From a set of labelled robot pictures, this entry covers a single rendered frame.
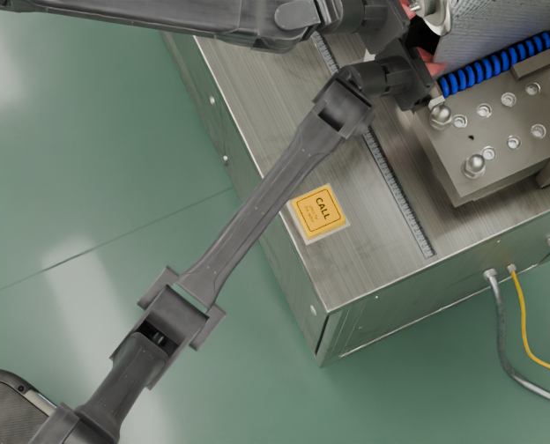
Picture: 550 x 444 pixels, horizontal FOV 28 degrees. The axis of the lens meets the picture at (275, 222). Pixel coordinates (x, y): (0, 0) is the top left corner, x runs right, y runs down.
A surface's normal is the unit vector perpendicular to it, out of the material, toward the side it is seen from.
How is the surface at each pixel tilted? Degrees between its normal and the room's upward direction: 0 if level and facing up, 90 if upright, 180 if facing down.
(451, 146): 0
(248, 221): 12
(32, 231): 0
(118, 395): 66
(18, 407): 0
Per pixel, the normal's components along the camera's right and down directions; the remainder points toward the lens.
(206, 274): 0.11, -0.07
